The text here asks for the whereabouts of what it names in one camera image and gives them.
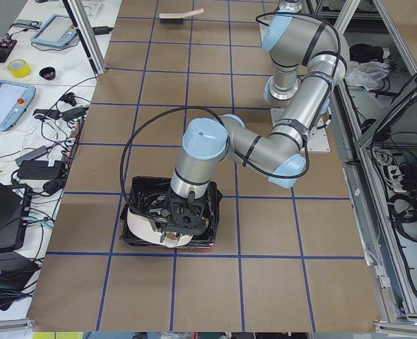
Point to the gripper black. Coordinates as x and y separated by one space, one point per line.
162 213

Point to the beige dustpan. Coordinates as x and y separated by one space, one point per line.
146 230

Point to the beige hand brush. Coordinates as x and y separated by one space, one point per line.
178 18

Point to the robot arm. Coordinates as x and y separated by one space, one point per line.
310 57

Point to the black bag lined bin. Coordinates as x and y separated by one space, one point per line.
150 192

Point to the black power adapter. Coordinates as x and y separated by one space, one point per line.
40 169

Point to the black laptop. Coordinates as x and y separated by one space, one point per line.
14 209

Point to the blue teach pendant near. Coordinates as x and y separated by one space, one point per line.
14 100

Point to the blue teach pendant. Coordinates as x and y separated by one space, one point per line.
14 100
57 32

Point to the yellow tape roll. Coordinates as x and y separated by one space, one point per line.
19 68

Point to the blue teach pendant far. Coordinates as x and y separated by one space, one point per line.
57 32

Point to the white crumpled cloth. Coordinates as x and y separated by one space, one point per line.
368 75

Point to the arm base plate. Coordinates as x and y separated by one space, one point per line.
315 138

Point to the aluminium frame post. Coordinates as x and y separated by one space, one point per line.
85 33

